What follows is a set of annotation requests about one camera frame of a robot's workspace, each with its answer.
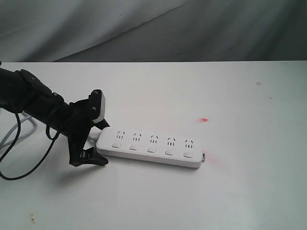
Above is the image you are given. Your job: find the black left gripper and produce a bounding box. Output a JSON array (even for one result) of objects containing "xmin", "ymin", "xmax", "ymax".
[{"xmin": 64, "ymin": 99, "xmax": 110, "ymax": 166}]

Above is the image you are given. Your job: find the white five-outlet power strip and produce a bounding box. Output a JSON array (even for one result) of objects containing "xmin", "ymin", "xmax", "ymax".
[{"xmin": 96, "ymin": 127, "xmax": 205, "ymax": 169}]

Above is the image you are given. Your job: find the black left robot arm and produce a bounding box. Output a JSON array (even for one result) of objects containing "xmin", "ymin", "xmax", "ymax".
[{"xmin": 0, "ymin": 69, "xmax": 109, "ymax": 167}]

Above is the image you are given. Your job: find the grey backdrop cloth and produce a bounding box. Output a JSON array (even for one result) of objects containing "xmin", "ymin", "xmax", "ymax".
[{"xmin": 0, "ymin": 0, "xmax": 307, "ymax": 62}]

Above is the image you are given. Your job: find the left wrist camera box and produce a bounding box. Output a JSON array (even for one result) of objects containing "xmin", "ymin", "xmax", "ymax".
[{"xmin": 88, "ymin": 89, "xmax": 106, "ymax": 124}]

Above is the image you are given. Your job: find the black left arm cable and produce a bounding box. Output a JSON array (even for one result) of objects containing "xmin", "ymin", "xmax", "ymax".
[{"xmin": 0, "ymin": 105, "xmax": 75, "ymax": 181}]

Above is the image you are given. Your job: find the white power cord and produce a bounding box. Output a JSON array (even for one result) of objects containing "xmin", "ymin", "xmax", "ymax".
[{"xmin": 0, "ymin": 114, "xmax": 38, "ymax": 154}]

